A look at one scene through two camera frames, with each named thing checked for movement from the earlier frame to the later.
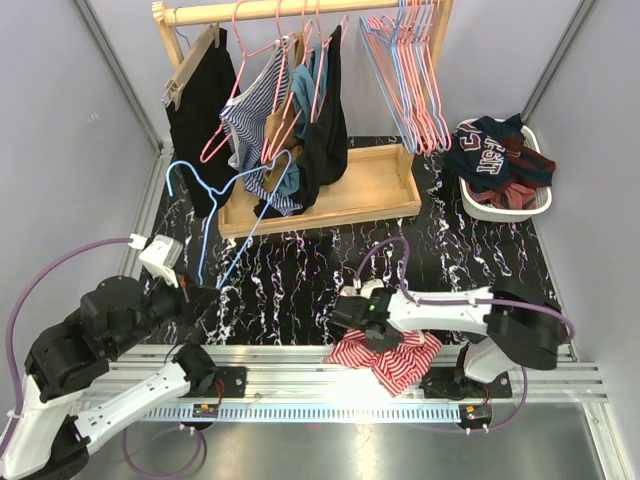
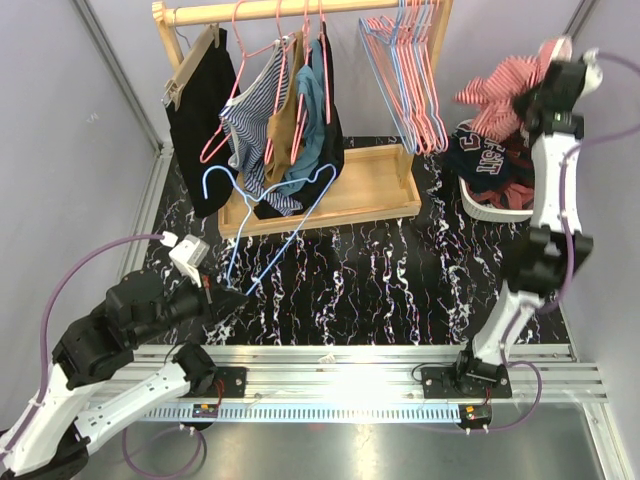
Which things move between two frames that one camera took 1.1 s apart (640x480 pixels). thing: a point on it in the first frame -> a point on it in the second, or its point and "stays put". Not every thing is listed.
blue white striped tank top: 246,122 stays put
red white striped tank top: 400,368 -> 496,114
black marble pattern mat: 282,288 stays put
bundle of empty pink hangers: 397,53 stays put
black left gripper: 196,300 -> 224,302
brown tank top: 281,147 stays put
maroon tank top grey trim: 512,197 stays put
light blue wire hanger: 215,195 -> 252,198
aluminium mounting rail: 301,384 stays put
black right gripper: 382,345 -> 520,102
